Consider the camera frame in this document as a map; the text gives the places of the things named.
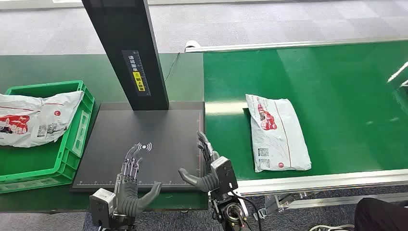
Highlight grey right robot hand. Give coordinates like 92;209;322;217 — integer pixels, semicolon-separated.
178;130;220;193

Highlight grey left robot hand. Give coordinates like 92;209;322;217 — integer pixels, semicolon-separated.
115;144;162;218

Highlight small white red-print mailer package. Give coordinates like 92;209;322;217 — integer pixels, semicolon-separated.
245;94;312;173

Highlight white mailer package with QR codes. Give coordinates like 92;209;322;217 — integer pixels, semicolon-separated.
0;90;85;148

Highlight white conveyor end cap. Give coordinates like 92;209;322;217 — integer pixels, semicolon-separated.
185;40;202;53

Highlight green conveyor belt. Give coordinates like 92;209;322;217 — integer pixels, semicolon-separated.
203;40;408;181

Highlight green plastic crate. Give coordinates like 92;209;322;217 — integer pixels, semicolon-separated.
0;80;95;194

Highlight black and yellow column label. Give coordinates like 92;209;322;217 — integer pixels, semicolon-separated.
121;50;151;97

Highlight person's shoe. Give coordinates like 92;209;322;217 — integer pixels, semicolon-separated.
308;224;355;231

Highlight black scanner column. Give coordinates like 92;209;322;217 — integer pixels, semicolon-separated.
81;0;169;111

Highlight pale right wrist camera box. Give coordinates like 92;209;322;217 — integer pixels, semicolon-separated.
210;156;239;195

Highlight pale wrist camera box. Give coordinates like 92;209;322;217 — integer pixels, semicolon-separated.
89;188;116;229
210;156;239;195

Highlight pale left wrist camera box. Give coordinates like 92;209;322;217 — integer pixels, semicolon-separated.
89;188;116;229

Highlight black scanner base plate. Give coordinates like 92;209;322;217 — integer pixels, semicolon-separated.
70;102;207;192

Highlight aluminium conveyor frame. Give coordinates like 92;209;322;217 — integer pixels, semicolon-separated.
185;38;408;220

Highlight thin black table cable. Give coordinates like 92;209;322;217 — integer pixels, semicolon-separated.
164;52;181;82

